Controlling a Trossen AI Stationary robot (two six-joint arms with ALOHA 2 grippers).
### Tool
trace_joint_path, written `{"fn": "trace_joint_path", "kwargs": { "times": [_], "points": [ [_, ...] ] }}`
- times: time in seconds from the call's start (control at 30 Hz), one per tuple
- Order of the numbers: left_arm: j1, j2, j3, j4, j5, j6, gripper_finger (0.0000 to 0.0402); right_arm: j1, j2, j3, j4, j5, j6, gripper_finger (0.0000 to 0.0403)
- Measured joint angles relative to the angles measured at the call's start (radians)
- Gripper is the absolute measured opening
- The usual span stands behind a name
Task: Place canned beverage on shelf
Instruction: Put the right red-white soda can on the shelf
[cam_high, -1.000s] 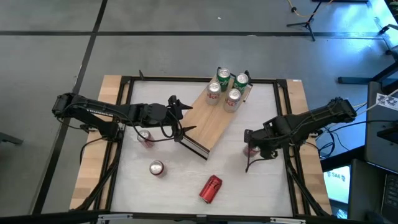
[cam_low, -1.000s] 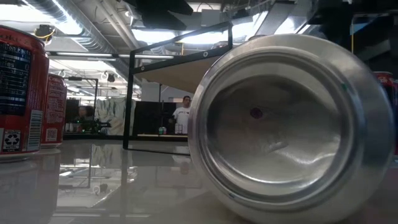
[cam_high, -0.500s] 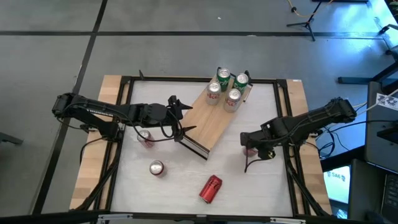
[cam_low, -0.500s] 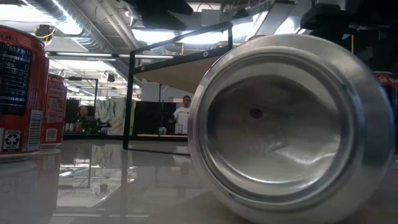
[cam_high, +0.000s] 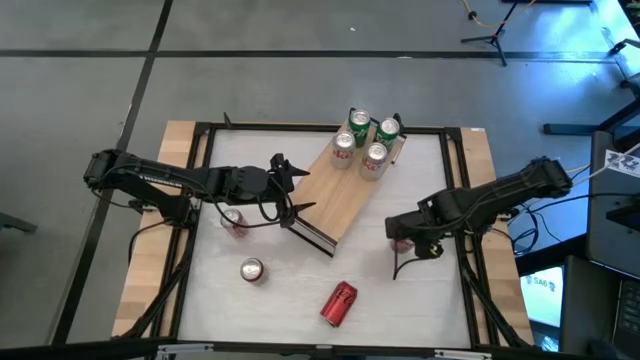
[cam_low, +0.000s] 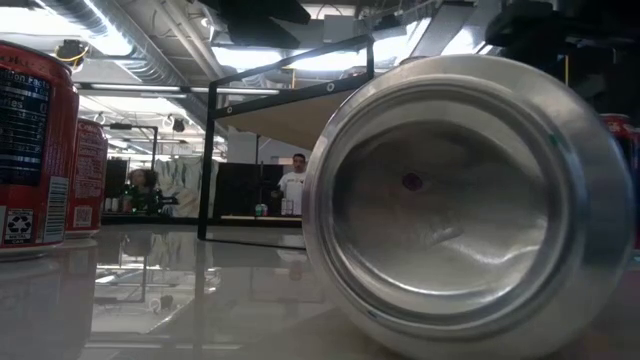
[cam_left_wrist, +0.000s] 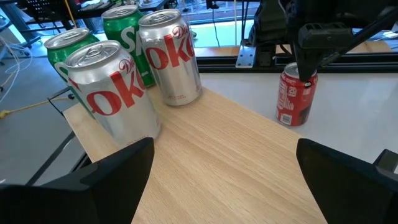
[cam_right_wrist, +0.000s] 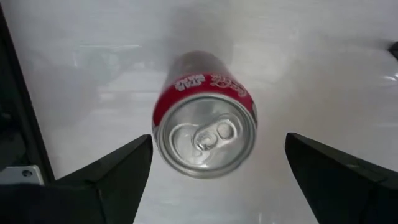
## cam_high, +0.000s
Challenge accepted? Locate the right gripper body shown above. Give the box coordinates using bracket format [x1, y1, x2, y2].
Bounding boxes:
[384, 208, 447, 261]

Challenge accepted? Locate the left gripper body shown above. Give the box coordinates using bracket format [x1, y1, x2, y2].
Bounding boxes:
[238, 152, 297, 229]

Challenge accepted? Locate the silver Diet Coke can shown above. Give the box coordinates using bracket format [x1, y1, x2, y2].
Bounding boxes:
[330, 131, 357, 170]
[359, 142, 389, 182]

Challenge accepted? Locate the green Sprite can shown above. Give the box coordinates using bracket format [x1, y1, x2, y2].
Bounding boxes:
[374, 117, 401, 154]
[347, 108, 372, 149]

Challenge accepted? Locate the light wooden board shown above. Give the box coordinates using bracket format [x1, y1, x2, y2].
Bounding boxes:
[287, 107, 409, 259]

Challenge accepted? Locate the wooden table side board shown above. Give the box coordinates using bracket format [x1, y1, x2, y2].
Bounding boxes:
[110, 119, 211, 339]
[457, 127, 535, 346]

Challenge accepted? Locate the silver aluminium extrusion bar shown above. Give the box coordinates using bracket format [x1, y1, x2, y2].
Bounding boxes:
[156, 343, 215, 359]
[433, 348, 494, 360]

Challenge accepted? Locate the computer monitor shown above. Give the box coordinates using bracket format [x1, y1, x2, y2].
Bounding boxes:
[519, 264, 566, 329]

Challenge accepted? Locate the black desk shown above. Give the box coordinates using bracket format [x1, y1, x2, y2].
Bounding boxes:
[542, 97, 640, 281]

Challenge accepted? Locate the black tripod stand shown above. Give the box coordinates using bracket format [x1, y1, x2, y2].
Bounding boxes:
[459, 0, 521, 67]

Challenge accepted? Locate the printed paper sheet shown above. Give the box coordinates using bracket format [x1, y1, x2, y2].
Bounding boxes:
[603, 148, 640, 180]

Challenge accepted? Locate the black keyboard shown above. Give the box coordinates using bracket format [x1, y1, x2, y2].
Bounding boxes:
[612, 279, 640, 356]

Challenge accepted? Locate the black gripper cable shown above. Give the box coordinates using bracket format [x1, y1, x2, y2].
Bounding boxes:
[392, 252, 426, 281]

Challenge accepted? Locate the black table frame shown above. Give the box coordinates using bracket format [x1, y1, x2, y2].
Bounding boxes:
[149, 119, 531, 351]

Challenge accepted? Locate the yellow floor cable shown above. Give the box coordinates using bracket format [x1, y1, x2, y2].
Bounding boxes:
[460, 0, 539, 29]

